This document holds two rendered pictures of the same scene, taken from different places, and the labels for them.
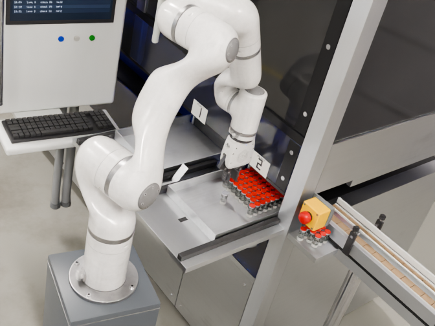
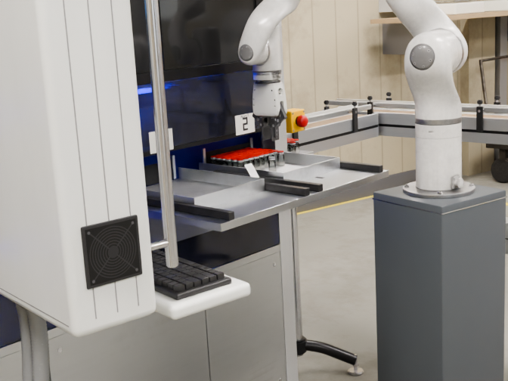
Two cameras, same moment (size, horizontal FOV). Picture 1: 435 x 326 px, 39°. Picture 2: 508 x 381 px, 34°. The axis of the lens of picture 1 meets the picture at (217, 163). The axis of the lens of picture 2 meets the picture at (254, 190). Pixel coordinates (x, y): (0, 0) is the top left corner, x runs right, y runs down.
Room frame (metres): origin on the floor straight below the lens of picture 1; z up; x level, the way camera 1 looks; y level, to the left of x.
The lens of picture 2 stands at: (1.69, 2.36, 1.36)
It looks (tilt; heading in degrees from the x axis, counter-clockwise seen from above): 13 degrees down; 270
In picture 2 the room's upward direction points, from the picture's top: 3 degrees counter-clockwise
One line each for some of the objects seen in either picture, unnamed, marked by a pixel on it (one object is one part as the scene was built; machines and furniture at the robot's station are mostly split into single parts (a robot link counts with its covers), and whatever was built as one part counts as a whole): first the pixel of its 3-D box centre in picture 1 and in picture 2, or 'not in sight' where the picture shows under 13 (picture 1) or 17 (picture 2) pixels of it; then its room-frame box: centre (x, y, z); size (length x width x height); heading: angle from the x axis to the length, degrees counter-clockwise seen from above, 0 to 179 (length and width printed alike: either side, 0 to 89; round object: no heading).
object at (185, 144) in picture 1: (173, 144); (186, 187); (1.86, 0.17, 0.90); 0.34 x 0.26 x 0.04; 136
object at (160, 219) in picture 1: (183, 181); (248, 187); (1.69, 0.10, 0.87); 0.70 x 0.48 x 0.02; 46
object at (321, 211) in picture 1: (315, 213); (290, 120); (1.54, -0.34, 1.00); 0.08 x 0.07 x 0.07; 136
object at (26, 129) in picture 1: (60, 124); (152, 266); (1.92, 0.61, 0.82); 0.40 x 0.14 x 0.02; 128
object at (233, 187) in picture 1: (241, 194); (258, 162); (1.66, -0.10, 0.90); 0.18 x 0.02 x 0.05; 46
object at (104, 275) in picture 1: (107, 253); (438, 156); (1.18, 0.22, 0.95); 0.19 x 0.19 x 0.18
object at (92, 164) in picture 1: (107, 185); (433, 77); (1.20, 0.25, 1.16); 0.19 x 0.12 x 0.24; 58
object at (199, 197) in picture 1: (230, 199); (268, 165); (1.63, -0.07, 0.90); 0.34 x 0.26 x 0.04; 136
